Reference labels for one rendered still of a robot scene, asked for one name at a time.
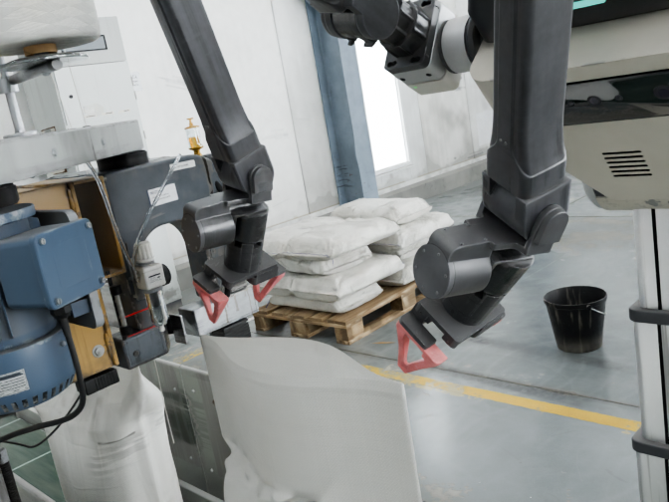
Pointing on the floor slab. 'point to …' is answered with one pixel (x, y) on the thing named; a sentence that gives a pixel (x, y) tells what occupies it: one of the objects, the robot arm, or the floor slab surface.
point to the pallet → (314, 322)
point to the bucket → (576, 317)
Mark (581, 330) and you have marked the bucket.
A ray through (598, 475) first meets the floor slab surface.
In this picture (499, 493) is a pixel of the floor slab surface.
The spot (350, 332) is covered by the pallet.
